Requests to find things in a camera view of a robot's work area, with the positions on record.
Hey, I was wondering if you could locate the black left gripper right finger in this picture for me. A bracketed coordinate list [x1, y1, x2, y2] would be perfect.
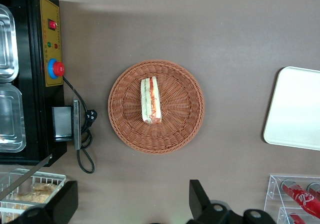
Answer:
[186, 179, 277, 224]

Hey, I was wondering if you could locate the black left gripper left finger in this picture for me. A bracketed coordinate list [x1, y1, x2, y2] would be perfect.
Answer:
[7, 180, 79, 224]

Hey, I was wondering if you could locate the plastic white bread sandwich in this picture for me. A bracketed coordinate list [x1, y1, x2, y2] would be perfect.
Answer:
[140, 76, 163, 125]

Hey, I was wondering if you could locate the round brown wicker basket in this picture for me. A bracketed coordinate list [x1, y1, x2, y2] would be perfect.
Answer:
[107, 59, 206, 156]

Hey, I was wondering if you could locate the white rectangular plastic tray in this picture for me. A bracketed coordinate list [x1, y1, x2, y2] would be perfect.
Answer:
[262, 66, 320, 151]

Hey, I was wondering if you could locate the golden fried pastry piece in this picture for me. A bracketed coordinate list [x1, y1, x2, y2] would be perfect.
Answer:
[31, 182, 59, 193]
[12, 192, 52, 204]

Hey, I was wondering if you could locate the silver metal lid strut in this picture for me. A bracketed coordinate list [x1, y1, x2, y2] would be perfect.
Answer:
[0, 154, 54, 201]

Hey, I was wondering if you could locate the grey metal latch plate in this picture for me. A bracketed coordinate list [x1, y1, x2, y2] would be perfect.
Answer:
[72, 100, 82, 151]

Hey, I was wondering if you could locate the clear acrylic can rack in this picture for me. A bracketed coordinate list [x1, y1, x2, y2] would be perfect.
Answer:
[263, 174, 320, 224]

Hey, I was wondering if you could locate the stainless steel food pan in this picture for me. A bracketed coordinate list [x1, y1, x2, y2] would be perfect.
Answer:
[0, 3, 20, 83]
[0, 83, 27, 153]

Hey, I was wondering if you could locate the red cola can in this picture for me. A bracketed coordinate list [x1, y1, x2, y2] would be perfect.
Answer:
[288, 214, 309, 224]
[307, 182, 320, 203]
[280, 179, 320, 219]

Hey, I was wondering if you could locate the black food warmer cabinet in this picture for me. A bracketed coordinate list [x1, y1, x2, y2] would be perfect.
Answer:
[0, 0, 68, 167]

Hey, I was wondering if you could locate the red emergency stop button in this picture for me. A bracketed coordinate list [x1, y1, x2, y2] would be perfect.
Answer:
[47, 58, 66, 79]

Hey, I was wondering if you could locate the yellow control panel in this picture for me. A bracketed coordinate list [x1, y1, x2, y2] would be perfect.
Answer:
[39, 0, 64, 88]

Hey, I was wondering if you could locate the white wire basket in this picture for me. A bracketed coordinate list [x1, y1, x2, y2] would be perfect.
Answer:
[0, 168, 67, 224]

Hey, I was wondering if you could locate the black power cable with plug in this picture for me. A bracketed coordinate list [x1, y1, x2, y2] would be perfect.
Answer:
[62, 76, 99, 174]

